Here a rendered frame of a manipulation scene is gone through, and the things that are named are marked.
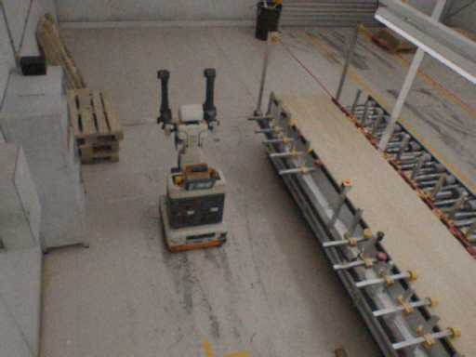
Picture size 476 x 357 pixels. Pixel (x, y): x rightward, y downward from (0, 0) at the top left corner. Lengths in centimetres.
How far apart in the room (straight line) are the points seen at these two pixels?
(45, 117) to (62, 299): 165
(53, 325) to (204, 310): 133
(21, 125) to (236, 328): 246
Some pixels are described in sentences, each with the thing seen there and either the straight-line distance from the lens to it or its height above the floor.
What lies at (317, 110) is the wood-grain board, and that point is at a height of 90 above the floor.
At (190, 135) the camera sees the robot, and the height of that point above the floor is 115.
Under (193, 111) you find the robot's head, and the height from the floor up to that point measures 135.
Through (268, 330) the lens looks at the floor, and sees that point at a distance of 379.
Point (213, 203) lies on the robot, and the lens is 391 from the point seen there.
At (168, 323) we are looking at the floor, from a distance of 375.
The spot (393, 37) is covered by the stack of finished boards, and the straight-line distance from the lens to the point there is 1047.
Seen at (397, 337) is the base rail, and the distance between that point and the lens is 325.
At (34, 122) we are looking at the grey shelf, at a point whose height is 150.
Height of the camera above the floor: 321
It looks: 43 degrees down
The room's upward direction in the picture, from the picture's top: 7 degrees clockwise
